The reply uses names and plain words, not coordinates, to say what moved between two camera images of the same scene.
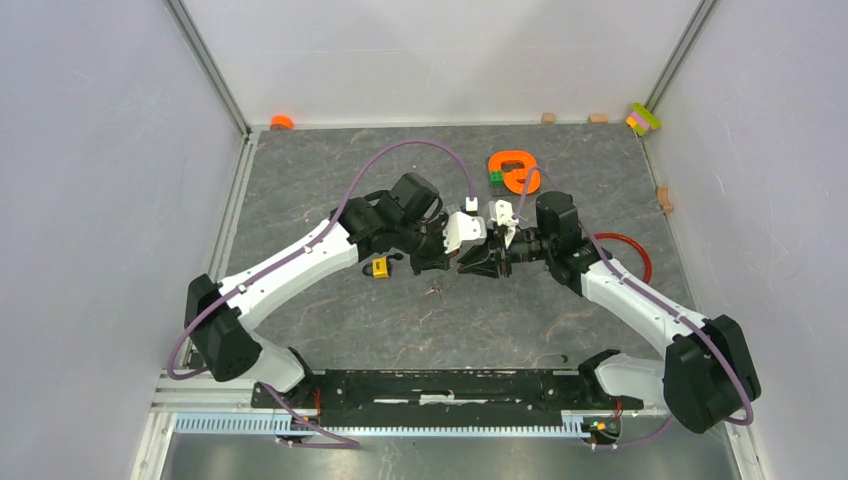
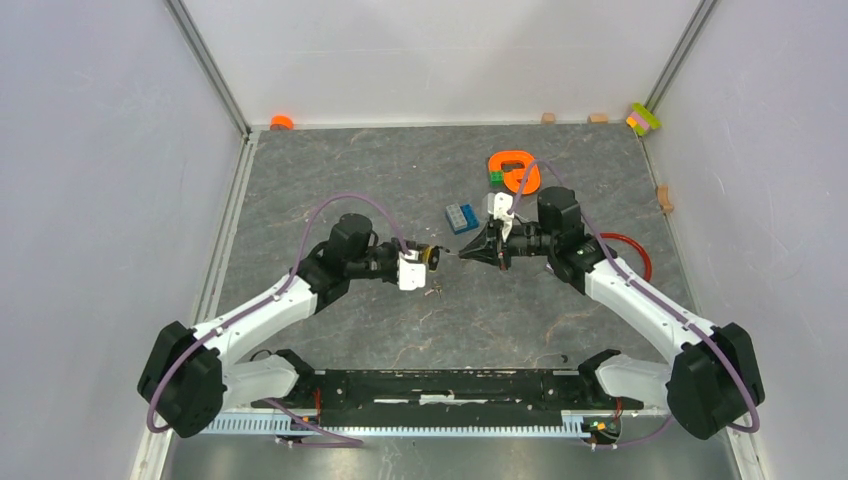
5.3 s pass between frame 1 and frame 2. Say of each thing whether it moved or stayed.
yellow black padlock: moved
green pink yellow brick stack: stayed
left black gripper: moved
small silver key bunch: stayed
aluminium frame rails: stayed
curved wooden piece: stayed
